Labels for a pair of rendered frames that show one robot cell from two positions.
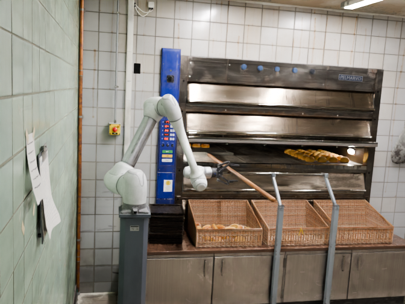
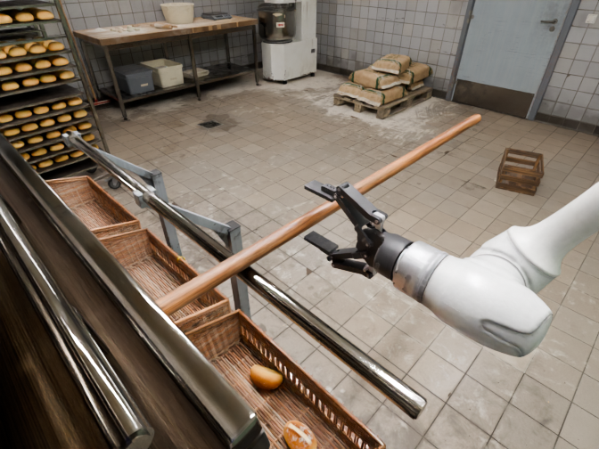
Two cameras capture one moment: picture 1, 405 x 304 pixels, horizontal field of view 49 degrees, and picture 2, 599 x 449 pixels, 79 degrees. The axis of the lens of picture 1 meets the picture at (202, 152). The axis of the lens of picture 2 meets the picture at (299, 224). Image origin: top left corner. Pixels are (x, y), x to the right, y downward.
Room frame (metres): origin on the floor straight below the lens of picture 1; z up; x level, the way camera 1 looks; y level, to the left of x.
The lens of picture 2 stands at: (3.74, 0.21, 1.61)
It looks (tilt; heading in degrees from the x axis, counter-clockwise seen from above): 36 degrees down; 237
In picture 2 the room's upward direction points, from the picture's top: straight up
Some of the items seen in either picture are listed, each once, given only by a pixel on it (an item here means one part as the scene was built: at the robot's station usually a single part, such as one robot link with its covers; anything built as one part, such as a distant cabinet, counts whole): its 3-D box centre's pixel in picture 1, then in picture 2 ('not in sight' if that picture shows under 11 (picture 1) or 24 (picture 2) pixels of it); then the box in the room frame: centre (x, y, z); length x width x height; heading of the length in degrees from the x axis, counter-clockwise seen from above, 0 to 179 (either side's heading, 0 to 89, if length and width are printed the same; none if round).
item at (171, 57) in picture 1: (154, 157); not in sight; (4.73, 0.51, 1.07); 1.93 x 0.16 x 2.15; 12
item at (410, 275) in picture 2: (207, 172); (419, 270); (3.34, -0.05, 1.20); 0.09 x 0.06 x 0.09; 13
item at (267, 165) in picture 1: (278, 166); not in sight; (4.07, -0.71, 1.16); 1.80 x 0.06 x 0.04; 102
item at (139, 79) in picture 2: not in sight; (133, 78); (2.89, -5.01, 0.35); 0.50 x 0.36 x 0.24; 102
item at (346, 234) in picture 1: (351, 220); (56, 219); (3.92, -1.39, 0.72); 0.56 x 0.49 x 0.28; 103
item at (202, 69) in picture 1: (285, 75); not in sight; (4.07, -0.71, 1.99); 1.80 x 0.08 x 0.21; 102
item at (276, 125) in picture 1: (282, 125); not in sight; (4.05, -0.71, 1.54); 1.79 x 0.11 x 0.19; 102
